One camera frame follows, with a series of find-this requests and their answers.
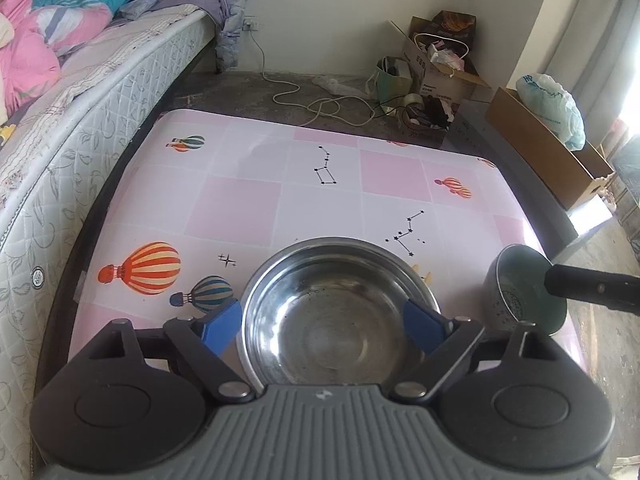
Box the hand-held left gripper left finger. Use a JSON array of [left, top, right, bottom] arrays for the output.
[[89, 298, 257, 406]]

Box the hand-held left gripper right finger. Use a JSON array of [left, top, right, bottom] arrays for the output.
[[389, 299, 565, 406]]

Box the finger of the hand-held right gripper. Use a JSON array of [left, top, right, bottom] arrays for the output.
[[544, 262, 640, 317]]

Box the green ceramic bowl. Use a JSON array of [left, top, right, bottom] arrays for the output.
[[482, 244, 568, 337]]

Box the large deep steel bowl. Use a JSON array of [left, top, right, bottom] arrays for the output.
[[237, 237, 443, 396]]

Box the pink printed tablecloth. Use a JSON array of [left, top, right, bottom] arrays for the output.
[[67, 107, 588, 376]]

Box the shallow brown cardboard box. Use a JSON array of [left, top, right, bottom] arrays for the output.
[[485, 86, 616, 211]]

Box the white green plastic bag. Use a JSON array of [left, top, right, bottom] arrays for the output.
[[516, 72, 587, 152]]

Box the white quilted mattress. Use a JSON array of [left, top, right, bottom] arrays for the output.
[[0, 10, 211, 480]]

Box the open cardboard box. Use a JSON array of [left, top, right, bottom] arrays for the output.
[[390, 15, 493, 106]]

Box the green paper bag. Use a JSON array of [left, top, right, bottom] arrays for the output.
[[370, 57, 416, 106]]

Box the grey curtain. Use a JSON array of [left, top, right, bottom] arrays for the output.
[[530, 0, 640, 126]]

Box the clear plastic bag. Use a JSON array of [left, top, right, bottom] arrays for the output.
[[312, 75, 373, 98]]

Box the brown printed bag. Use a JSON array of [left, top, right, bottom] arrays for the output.
[[432, 10, 477, 41]]

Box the purple quilt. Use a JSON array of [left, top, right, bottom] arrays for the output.
[[117, 0, 250, 68]]

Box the pink quilt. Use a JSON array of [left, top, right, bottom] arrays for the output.
[[0, 0, 113, 121]]

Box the white power cable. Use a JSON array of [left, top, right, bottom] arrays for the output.
[[248, 27, 376, 128]]

